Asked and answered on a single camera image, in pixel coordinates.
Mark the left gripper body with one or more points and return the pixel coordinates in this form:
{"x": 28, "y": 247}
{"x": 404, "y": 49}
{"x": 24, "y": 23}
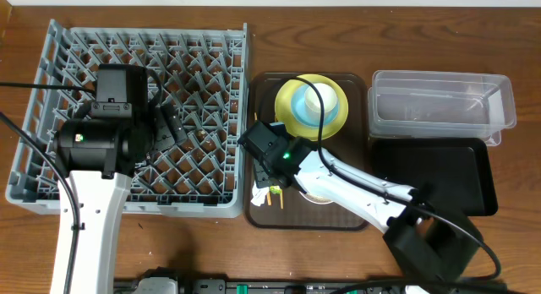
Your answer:
{"x": 167, "y": 127}

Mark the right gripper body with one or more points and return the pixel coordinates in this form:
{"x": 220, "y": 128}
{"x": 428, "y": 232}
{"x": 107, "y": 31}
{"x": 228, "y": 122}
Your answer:
{"x": 269, "y": 170}

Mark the white bowl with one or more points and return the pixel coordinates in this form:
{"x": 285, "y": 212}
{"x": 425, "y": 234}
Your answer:
{"x": 315, "y": 199}

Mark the white cup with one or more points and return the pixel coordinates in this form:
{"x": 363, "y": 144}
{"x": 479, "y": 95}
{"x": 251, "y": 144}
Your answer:
{"x": 322, "y": 96}

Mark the white napkin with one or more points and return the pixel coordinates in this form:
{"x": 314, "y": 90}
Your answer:
{"x": 259, "y": 195}

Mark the wooden chopstick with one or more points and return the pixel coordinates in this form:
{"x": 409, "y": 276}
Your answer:
{"x": 268, "y": 195}
{"x": 281, "y": 200}

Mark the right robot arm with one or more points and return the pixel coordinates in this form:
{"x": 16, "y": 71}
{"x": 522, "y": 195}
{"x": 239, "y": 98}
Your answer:
{"x": 428, "y": 242}

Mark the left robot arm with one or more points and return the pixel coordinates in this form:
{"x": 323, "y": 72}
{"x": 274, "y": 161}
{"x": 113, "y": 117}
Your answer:
{"x": 97, "y": 153}

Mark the dark brown serving tray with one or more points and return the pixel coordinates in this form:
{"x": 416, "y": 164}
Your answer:
{"x": 350, "y": 145}

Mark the yellow plate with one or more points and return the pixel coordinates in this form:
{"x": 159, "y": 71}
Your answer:
{"x": 283, "y": 109}

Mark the grey dish rack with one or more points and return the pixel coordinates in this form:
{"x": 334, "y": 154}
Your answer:
{"x": 204, "y": 73}

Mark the clear plastic bin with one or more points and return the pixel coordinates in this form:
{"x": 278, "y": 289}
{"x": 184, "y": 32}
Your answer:
{"x": 429, "y": 104}

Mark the black tray bin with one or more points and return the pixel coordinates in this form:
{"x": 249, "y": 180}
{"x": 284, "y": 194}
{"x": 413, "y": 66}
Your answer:
{"x": 450, "y": 172}

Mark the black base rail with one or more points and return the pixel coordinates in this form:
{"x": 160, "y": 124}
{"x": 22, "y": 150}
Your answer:
{"x": 215, "y": 286}

